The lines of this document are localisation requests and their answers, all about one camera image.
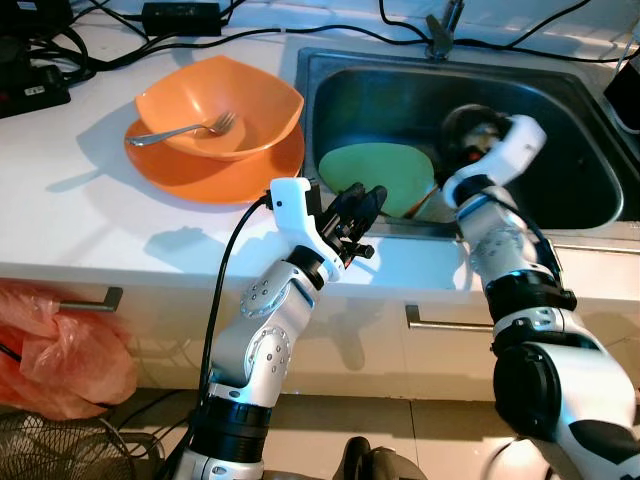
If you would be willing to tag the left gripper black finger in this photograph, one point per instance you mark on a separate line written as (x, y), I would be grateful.
(368, 212)
(348, 205)

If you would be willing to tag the orange plastic bowl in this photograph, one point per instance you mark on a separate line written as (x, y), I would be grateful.
(230, 95)

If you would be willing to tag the metal fork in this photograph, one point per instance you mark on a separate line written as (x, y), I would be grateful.
(170, 131)

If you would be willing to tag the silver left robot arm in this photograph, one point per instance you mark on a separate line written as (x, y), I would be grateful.
(265, 330)

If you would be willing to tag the green plate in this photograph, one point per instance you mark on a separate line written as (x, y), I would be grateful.
(375, 180)

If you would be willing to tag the metal faucet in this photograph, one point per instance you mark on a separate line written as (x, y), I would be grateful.
(442, 30)

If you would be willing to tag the stainless steel sink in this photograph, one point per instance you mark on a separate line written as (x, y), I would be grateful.
(570, 100)

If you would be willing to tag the white base cabinet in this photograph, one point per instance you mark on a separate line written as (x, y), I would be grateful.
(400, 350)

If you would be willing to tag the black induction cooker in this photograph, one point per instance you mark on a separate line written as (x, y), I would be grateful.
(625, 98)

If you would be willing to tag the robot right leg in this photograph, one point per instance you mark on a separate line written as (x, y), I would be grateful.
(385, 462)

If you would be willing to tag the black power adapter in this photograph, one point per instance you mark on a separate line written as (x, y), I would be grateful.
(180, 16)

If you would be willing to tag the red plastic bag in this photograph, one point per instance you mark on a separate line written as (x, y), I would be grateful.
(60, 355)

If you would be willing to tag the black power strip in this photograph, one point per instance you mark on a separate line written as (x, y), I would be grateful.
(30, 90)

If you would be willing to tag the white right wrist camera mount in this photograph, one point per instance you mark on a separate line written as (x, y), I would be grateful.
(515, 145)

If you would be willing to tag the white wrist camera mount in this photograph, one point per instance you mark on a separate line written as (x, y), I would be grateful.
(295, 205)
(515, 145)

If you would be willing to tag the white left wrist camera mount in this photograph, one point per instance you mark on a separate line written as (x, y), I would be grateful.
(295, 205)

